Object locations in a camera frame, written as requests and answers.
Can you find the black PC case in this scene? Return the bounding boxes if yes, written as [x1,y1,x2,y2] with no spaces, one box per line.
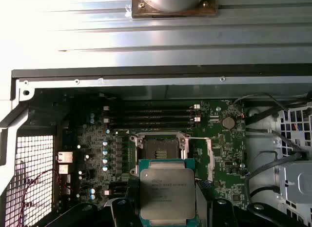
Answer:
[0,69,312,227]

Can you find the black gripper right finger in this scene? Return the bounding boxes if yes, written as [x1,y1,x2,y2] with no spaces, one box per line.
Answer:
[194,179,304,227]

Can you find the RAM slot white clips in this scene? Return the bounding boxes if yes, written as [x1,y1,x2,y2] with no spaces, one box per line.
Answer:
[103,104,201,111]
[103,116,201,123]

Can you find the square brown base plate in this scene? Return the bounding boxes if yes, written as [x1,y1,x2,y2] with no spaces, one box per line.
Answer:
[131,0,219,20]

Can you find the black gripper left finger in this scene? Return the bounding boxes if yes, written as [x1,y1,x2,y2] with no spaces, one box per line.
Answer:
[45,179,142,227]

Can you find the metal drive cage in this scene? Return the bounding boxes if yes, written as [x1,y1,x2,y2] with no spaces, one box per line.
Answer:
[275,107,312,213]

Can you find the green motherboard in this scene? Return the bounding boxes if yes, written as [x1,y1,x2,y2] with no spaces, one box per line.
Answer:
[60,97,248,212]

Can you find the silver green CPU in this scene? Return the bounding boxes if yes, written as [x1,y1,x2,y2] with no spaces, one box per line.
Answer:
[137,158,197,227]

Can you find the CPU socket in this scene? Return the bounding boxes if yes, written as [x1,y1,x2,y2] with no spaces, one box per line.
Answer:
[129,132,190,176]

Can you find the coin cell battery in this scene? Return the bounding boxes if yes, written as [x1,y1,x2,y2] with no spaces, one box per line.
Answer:
[221,116,236,130]

